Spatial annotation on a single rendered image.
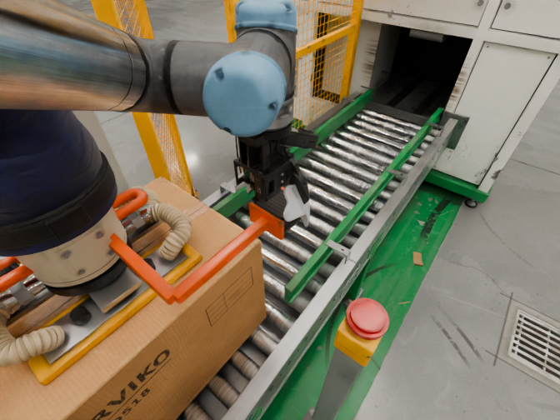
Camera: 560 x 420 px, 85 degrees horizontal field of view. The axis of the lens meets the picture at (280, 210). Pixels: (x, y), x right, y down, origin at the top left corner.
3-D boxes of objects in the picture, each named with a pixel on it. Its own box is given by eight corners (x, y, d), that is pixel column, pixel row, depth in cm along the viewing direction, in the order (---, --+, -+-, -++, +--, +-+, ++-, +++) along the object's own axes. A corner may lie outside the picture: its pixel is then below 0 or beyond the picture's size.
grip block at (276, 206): (275, 199, 69) (275, 182, 65) (307, 217, 65) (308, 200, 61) (249, 221, 64) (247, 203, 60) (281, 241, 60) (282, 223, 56)
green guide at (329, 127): (358, 97, 219) (361, 84, 213) (372, 101, 214) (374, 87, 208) (182, 229, 129) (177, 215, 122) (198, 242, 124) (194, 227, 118)
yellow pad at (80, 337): (176, 237, 74) (171, 223, 71) (203, 259, 70) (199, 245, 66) (22, 348, 56) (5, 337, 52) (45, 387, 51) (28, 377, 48)
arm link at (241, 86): (174, 138, 32) (206, 93, 40) (280, 146, 31) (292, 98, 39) (152, 59, 27) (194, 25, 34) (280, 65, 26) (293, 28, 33)
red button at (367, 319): (355, 300, 57) (358, 288, 54) (391, 322, 54) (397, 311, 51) (336, 329, 53) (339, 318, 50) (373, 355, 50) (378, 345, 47)
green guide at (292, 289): (433, 119, 196) (439, 106, 189) (451, 124, 191) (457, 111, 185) (283, 300, 106) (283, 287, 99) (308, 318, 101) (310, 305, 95)
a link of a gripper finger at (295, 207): (290, 241, 55) (266, 197, 53) (309, 222, 59) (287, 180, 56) (302, 241, 53) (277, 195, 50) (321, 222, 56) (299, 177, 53)
